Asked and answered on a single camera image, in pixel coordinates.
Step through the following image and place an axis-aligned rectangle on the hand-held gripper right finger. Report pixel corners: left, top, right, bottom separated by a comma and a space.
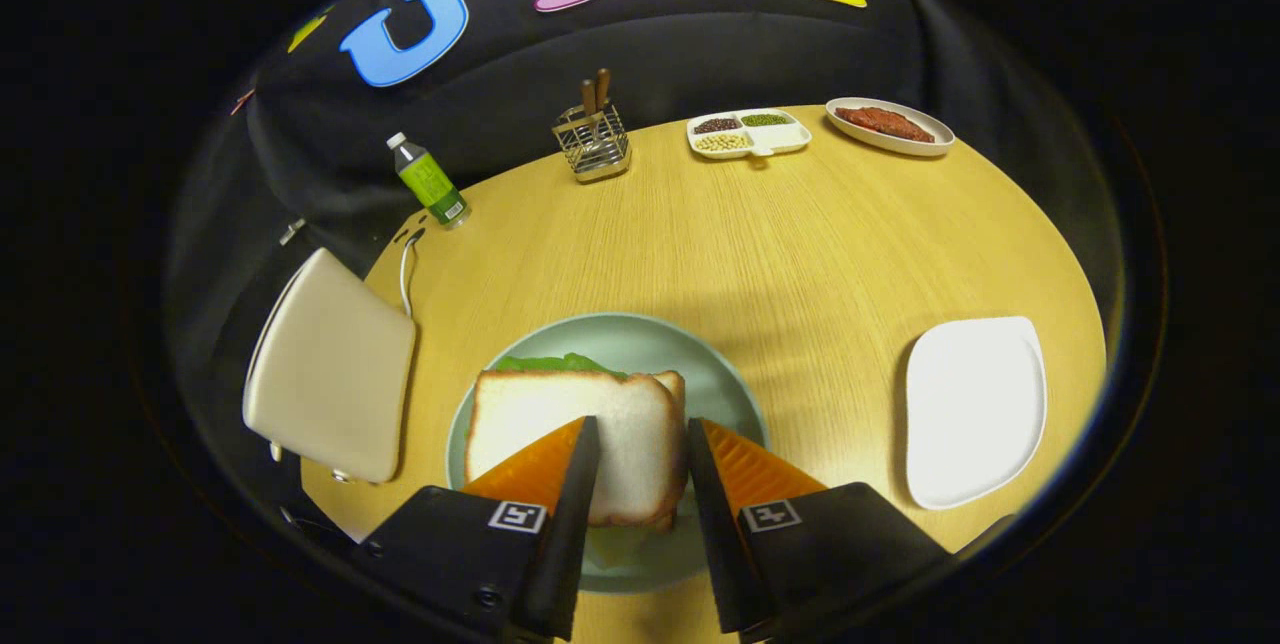
684, 416, 953, 637

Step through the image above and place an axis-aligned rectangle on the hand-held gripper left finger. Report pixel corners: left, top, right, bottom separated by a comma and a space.
352, 414, 603, 643

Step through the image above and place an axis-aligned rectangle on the white bread slice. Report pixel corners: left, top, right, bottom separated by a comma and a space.
465, 369, 686, 528
650, 370, 689, 535

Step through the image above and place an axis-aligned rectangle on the green lettuce leaf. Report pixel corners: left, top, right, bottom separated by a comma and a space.
497, 352, 626, 380

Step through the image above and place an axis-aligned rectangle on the pale green round plate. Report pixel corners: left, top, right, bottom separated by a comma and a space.
447, 312, 769, 593

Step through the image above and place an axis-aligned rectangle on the white toaster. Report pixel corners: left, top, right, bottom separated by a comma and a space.
243, 247, 417, 485

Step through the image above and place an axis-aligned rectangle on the white square plate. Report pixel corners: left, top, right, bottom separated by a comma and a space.
906, 316, 1047, 510

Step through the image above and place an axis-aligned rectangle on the green label drink bottle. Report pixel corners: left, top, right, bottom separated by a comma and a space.
387, 132, 471, 229

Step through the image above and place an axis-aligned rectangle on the white divided dish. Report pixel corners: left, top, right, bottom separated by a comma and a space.
686, 109, 813, 161

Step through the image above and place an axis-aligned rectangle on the beige oval plate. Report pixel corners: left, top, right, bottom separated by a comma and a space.
826, 98, 956, 157

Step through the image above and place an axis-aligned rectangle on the brown meat slice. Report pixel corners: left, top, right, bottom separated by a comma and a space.
836, 106, 935, 143

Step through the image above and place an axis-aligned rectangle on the black backdrop cloth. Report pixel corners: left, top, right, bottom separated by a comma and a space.
165, 0, 1131, 525

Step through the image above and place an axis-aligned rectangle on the white power cable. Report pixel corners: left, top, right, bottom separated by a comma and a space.
399, 228, 427, 317

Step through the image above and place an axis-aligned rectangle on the metal wire utensil holder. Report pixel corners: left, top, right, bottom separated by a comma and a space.
552, 104, 632, 183

